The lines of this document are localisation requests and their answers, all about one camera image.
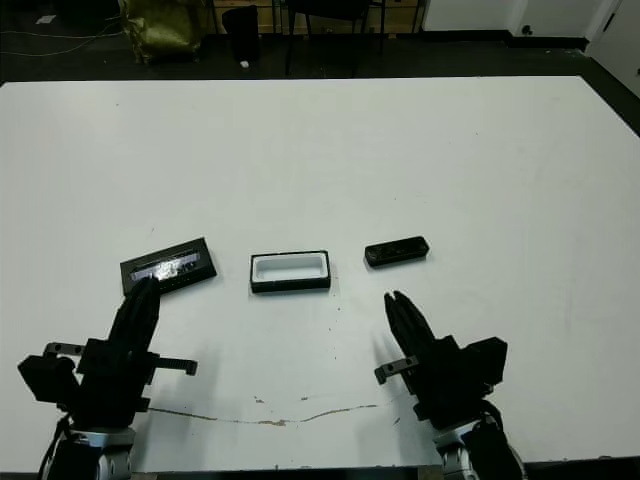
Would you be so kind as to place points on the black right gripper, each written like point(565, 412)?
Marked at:
point(445, 385)

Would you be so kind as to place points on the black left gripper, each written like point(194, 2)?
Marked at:
point(110, 390)

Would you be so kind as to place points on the black oblong camera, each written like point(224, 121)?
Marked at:
point(397, 251)

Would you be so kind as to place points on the black box lid with print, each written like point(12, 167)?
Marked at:
point(192, 265)

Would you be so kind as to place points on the black box with white inlay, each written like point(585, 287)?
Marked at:
point(290, 286)

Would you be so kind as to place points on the yellow plastic bag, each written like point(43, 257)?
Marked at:
point(160, 30)

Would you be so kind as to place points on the black waste bin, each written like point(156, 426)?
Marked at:
point(242, 35)

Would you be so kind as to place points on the black round door stopper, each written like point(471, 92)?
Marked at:
point(526, 30)

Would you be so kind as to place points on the black chair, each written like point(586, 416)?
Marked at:
point(330, 15)

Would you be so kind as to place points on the light wooden cabinet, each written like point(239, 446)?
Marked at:
point(272, 20)

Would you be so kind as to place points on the white door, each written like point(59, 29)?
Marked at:
point(617, 35)

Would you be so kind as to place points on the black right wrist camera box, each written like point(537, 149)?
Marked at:
point(485, 360)

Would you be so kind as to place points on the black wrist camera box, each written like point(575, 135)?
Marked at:
point(45, 377)
point(485, 360)

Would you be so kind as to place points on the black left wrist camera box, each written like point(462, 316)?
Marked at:
point(45, 377)

